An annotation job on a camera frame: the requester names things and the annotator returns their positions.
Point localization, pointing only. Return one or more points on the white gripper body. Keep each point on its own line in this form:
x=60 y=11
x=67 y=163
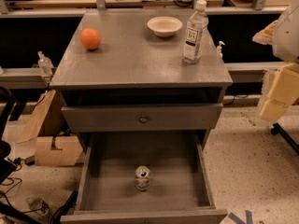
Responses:
x=287 y=36

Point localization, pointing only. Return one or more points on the green 7up soda can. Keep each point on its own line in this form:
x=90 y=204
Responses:
x=142 y=178

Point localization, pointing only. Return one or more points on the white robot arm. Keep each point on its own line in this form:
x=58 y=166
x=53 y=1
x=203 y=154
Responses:
x=283 y=36

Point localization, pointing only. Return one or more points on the closed grey top drawer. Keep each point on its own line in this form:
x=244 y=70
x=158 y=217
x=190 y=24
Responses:
x=121 y=118

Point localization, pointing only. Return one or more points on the grey wooden drawer cabinet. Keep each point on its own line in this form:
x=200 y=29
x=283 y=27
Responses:
x=133 y=66

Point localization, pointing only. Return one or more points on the round metal drawer knob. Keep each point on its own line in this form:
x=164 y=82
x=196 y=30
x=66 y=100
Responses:
x=143 y=119

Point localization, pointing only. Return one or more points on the open grey middle drawer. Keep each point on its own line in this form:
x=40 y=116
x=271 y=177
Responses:
x=179 y=191

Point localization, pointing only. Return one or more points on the black stand leg with wheel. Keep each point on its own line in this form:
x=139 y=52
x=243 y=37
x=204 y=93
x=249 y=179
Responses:
x=278 y=129

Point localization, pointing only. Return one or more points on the small white pump bottle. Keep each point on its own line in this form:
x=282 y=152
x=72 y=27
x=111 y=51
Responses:
x=219 y=48

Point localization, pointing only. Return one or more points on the clear plastic water bottle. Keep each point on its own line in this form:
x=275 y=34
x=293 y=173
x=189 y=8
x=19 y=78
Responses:
x=196 y=26

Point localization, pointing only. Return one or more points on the white paper bowl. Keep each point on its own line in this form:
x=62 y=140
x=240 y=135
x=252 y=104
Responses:
x=164 y=26

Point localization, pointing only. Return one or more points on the orange fruit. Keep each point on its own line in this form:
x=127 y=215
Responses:
x=90 y=38

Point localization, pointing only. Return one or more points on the brown cardboard box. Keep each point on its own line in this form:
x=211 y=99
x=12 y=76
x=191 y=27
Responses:
x=54 y=145

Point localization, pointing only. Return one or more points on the clear bottle on left ledge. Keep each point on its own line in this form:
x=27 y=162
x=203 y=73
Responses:
x=45 y=63

